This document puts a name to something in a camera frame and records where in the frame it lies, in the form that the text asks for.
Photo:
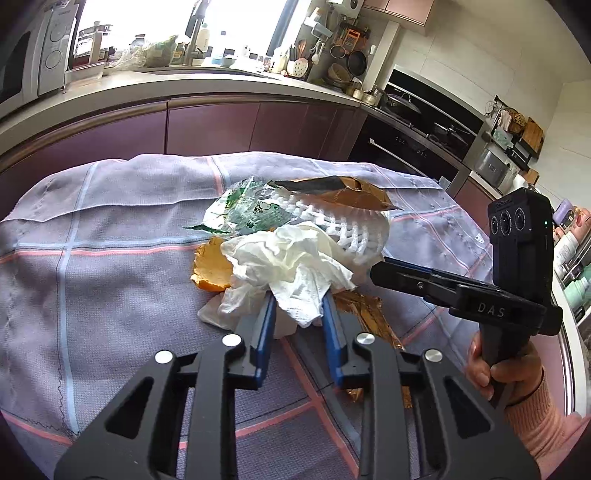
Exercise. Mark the steel kitchen faucet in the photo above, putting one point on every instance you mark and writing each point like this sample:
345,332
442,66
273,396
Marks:
195,32

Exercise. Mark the orange grater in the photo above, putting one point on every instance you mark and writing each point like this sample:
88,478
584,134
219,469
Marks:
352,39

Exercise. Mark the beige kitchen countertop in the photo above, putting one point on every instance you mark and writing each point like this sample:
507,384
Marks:
138,90

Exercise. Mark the purple kitchen cabinet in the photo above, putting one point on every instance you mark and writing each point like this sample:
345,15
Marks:
207,124

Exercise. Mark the grey plaid cloth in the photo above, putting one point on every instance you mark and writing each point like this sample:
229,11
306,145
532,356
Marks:
115,277

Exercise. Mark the crumpled clear plastic bag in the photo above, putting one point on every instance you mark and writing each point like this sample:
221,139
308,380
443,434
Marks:
129,56

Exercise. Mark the steel rectangular container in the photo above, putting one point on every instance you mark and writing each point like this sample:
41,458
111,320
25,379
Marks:
491,166

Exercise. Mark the orange peel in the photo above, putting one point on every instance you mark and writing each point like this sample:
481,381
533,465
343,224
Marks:
210,267

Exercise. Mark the wooden cutting board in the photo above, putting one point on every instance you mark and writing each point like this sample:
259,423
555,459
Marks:
533,134

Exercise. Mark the white microwave oven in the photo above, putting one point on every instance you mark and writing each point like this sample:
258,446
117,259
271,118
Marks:
51,46

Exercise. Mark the black hanging frying pan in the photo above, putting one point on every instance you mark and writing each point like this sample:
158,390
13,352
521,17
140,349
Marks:
358,61

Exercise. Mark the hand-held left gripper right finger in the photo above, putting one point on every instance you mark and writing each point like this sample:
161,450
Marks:
330,332

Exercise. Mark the black built-in oven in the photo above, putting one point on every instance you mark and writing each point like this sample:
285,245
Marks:
406,143

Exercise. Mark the white plastic tray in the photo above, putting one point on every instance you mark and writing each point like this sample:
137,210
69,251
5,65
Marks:
85,72

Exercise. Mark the person's right hand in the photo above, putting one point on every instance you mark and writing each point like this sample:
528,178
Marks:
519,369

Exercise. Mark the pot with glass lid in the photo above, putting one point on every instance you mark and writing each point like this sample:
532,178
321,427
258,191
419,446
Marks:
400,104

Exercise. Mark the clear green printed plastic wrapper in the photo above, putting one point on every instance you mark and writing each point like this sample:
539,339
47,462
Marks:
249,207

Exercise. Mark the person's right forearm pink sleeve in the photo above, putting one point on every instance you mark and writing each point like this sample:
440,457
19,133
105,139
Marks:
540,424

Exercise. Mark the pale green bottle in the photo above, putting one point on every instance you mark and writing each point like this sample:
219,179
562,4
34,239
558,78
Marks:
579,290

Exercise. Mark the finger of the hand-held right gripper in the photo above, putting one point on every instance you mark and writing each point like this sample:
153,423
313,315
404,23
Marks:
415,284
415,266

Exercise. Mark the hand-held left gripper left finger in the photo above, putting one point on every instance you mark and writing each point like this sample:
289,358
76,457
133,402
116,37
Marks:
267,323

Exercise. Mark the polka dot utensil holder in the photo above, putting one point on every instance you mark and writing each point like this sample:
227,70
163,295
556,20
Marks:
298,68

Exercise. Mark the gold foil snack wrapper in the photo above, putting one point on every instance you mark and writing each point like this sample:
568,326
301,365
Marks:
364,314
364,198

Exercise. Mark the white foam fruit net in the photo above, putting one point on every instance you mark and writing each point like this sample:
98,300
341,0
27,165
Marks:
351,230

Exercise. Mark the white soap bottle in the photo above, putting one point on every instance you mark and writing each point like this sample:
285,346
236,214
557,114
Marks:
203,39

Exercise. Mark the white tissue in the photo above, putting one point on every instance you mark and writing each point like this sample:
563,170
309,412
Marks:
277,258

